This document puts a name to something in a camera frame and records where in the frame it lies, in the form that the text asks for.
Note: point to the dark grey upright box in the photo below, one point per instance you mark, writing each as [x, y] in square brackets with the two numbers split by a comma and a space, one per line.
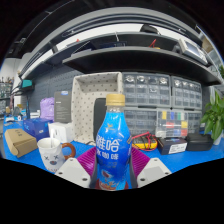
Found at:
[62, 106]

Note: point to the white metal shelf unit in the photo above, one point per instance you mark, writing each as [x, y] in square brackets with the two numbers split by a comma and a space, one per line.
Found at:
[213, 56]

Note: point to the blue drink bottle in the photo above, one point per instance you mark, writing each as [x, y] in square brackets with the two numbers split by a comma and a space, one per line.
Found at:
[113, 146]

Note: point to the flat black case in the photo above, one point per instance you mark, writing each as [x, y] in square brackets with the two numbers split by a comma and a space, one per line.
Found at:
[199, 141]

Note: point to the grey small-parts drawer cabinet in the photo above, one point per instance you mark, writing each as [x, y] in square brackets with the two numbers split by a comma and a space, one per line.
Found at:
[195, 121]
[140, 121]
[186, 93]
[146, 90]

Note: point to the green potted plant, white pot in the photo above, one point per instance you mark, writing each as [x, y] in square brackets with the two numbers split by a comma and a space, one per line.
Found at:
[215, 116]

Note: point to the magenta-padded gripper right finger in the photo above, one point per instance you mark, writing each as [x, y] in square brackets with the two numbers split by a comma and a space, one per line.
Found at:
[153, 171]

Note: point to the clear organizer with coloured parts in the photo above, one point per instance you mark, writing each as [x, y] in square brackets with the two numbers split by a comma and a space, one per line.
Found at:
[171, 123]

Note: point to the white perforated tray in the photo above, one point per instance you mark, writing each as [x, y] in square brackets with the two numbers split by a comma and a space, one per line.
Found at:
[86, 96]

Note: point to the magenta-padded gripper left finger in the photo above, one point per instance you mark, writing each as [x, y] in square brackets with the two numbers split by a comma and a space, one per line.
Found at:
[71, 171]

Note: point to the blue box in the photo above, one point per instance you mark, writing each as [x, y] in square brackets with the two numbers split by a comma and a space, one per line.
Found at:
[36, 127]

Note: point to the yellow multimeter with red leads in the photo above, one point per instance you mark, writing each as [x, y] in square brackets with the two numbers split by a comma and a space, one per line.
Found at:
[145, 143]

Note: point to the black workbench shelf unit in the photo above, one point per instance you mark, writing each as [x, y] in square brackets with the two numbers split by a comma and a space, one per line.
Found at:
[133, 60]

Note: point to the black box with white label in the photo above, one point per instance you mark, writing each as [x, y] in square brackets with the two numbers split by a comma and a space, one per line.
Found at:
[171, 146]

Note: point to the brown cardboard box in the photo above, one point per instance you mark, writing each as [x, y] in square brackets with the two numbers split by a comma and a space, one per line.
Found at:
[20, 142]

